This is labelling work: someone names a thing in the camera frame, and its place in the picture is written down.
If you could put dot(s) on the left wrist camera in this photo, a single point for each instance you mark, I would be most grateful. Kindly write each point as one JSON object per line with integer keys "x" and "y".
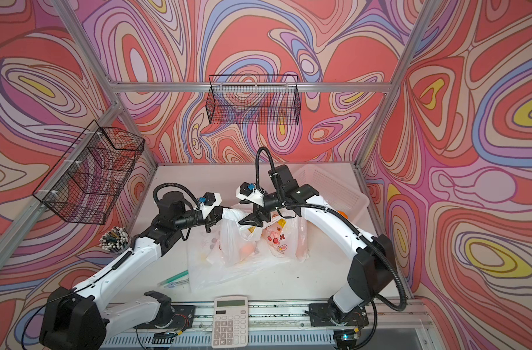
{"x": 208, "y": 202}

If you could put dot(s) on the green pen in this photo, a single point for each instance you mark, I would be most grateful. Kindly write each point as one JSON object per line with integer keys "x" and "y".
{"x": 176, "y": 280}

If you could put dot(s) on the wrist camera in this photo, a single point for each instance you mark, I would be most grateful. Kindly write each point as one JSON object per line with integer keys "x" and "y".
{"x": 249, "y": 192}
{"x": 208, "y": 202}

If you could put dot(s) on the black wire basket back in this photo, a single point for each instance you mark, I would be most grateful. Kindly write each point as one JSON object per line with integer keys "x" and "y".
{"x": 253, "y": 99}

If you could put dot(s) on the cup of pens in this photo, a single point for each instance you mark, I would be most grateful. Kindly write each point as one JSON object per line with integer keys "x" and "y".
{"x": 115, "y": 241}

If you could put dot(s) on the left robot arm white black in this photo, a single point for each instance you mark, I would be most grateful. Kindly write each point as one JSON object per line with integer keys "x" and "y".
{"x": 82, "y": 318}

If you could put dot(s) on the orange fruit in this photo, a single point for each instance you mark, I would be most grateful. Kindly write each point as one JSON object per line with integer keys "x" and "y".
{"x": 343, "y": 214}
{"x": 246, "y": 250}

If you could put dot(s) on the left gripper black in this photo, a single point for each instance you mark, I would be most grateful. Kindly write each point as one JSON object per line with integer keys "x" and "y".
{"x": 210, "y": 222}

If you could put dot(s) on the black wire basket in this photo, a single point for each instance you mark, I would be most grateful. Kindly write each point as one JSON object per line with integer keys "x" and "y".
{"x": 93, "y": 178}
{"x": 253, "y": 99}

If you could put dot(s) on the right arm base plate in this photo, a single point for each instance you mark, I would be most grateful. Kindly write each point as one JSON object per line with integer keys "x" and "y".
{"x": 328, "y": 315}

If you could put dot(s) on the black wire basket left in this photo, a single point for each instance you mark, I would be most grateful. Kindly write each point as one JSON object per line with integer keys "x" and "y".
{"x": 93, "y": 178}

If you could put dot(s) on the printed white plastic bag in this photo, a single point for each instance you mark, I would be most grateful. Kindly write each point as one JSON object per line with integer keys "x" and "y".
{"x": 287, "y": 238}

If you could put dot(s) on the white plastic fruit basket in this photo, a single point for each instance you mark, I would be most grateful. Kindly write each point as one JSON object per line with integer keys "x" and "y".
{"x": 337, "y": 186}

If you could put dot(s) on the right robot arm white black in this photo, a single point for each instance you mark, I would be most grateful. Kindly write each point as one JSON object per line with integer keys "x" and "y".
{"x": 373, "y": 272}

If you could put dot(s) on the white desk calculator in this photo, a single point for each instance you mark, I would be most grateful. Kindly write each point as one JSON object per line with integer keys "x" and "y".
{"x": 230, "y": 322}

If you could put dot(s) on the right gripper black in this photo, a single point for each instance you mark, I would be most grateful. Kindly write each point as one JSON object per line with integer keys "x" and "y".
{"x": 257, "y": 220}

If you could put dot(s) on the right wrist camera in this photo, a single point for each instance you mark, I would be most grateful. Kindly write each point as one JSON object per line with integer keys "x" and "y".
{"x": 249, "y": 192}

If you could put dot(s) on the orange fruit bottom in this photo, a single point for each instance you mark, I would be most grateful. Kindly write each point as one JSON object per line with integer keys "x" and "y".
{"x": 343, "y": 214}

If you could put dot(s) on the clear plastic bag bottom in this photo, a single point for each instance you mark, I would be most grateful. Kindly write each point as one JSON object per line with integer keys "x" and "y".
{"x": 204, "y": 275}

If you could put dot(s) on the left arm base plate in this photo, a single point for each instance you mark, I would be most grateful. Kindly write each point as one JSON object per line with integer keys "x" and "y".
{"x": 175, "y": 317}

